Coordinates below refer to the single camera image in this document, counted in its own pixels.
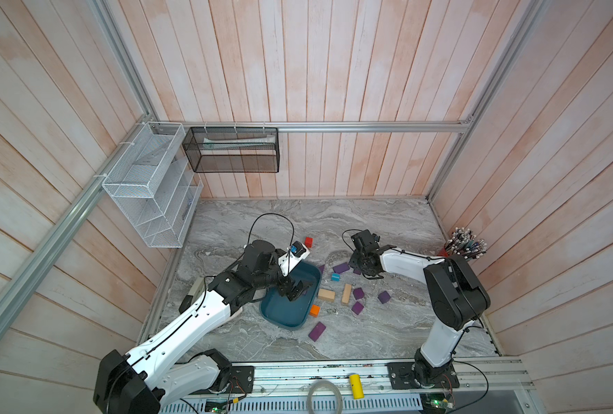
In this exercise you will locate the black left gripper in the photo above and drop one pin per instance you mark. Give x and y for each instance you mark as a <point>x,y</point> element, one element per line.
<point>285,288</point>

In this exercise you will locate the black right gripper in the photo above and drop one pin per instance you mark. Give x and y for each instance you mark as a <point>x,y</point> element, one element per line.
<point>352,263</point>

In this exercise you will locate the purple cube brick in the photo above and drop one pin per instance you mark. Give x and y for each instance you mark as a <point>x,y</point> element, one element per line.
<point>357,308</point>
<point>341,268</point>

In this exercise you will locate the purple square brick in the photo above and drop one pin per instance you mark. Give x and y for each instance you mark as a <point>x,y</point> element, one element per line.
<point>358,293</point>

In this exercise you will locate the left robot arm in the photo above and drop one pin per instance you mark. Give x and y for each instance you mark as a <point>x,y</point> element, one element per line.
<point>149,377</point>

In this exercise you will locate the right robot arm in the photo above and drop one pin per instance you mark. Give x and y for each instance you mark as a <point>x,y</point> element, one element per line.
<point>457,297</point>

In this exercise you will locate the natural wood long block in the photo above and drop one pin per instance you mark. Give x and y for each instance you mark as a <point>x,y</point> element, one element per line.
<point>346,296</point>

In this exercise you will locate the large purple rectangular brick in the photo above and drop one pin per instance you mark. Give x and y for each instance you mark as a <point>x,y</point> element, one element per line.
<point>317,331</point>

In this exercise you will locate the white desk calculator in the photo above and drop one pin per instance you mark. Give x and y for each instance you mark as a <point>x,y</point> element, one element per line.
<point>199,286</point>

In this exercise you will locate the red pen holder cup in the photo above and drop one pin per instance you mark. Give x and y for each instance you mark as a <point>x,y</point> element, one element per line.
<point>465,243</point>

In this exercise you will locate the yellow cylinder roll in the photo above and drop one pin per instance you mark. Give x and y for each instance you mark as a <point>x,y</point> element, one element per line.
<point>356,386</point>

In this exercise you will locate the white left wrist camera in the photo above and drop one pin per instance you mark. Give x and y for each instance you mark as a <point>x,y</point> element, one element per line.
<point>296,253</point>

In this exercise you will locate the black wire mesh basket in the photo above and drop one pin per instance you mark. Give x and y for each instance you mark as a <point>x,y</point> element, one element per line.
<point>233,150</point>

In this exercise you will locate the white wire mesh shelf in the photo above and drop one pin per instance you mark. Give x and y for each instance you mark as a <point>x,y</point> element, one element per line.
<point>154,186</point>

